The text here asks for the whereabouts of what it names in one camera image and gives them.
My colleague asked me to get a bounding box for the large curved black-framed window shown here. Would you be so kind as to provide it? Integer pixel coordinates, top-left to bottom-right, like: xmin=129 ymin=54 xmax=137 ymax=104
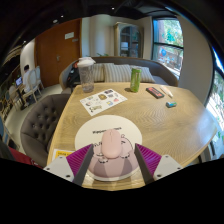
xmin=204 ymin=49 xmax=224 ymax=158

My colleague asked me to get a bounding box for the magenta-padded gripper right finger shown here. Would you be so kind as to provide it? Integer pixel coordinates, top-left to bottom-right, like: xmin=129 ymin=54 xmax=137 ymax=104
xmin=133 ymin=143 xmax=184 ymax=185

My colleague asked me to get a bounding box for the striped cushion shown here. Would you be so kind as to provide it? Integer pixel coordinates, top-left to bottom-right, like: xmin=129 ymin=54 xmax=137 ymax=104
xmin=130 ymin=65 xmax=157 ymax=84
xmin=92 ymin=63 xmax=106 ymax=83
xmin=103 ymin=63 xmax=133 ymax=84

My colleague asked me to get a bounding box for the grey curved sofa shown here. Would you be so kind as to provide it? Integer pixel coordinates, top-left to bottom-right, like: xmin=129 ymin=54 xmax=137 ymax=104
xmin=59 ymin=55 xmax=179 ymax=95

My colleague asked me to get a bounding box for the green drink can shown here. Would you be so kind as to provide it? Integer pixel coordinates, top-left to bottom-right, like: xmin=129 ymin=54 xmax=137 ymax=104
xmin=129 ymin=66 xmax=143 ymax=93

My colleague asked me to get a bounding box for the white sticker sheet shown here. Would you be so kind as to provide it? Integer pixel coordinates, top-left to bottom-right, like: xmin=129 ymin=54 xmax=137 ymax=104
xmin=79 ymin=88 xmax=128 ymax=117

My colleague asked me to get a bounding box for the black and orange flat box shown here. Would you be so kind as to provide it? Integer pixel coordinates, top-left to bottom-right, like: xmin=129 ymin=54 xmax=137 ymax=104
xmin=145 ymin=86 xmax=166 ymax=100

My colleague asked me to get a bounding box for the brown wooden door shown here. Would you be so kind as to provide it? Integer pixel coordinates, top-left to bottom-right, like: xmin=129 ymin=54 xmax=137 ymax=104
xmin=34 ymin=18 xmax=83 ymax=88

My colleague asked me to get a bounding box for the white mouse pad pink hippo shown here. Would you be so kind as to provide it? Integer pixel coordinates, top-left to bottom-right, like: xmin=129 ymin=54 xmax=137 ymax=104
xmin=74 ymin=114 xmax=144 ymax=183

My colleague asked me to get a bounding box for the clear plastic shaker bottle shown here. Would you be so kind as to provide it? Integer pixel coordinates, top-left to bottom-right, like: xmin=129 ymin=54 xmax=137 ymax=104
xmin=77 ymin=56 xmax=97 ymax=94

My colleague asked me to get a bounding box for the yellow card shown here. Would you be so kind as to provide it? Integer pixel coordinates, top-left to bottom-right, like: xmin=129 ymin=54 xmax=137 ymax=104
xmin=52 ymin=148 xmax=75 ymax=159

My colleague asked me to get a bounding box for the small teal pack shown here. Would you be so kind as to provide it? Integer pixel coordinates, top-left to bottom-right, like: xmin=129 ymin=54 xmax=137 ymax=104
xmin=165 ymin=100 xmax=178 ymax=109

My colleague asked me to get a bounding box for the pink computer mouse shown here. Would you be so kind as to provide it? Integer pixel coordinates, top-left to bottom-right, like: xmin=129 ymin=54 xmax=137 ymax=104
xmin=100 ymin=128 xmax=123 ymax=160

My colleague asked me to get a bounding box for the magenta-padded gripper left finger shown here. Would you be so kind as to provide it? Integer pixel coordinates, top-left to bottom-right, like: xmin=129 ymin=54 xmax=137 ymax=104
xmin=43 ymin=143 xmax=95 ymax=187

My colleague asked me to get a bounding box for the grey tufted chair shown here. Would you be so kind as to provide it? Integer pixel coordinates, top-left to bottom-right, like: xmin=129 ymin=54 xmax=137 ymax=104
xmin=19 ymin=93 xmax=72 ymax=168

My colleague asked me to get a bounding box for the open laptop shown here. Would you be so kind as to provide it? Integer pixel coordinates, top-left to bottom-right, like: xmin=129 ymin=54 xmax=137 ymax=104
xmin=14 ymin=76 xmax=24 ymax=88

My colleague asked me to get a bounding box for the arched glass-door cabinet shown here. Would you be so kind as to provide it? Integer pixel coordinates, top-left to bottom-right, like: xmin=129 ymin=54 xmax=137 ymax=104
xmin=113 ymin=21 xmax=145 ymax=60

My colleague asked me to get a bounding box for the person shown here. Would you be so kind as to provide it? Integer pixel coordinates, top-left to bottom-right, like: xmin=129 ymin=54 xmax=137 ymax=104
xmin=21 ymin=64 xmax=33 ymax=94

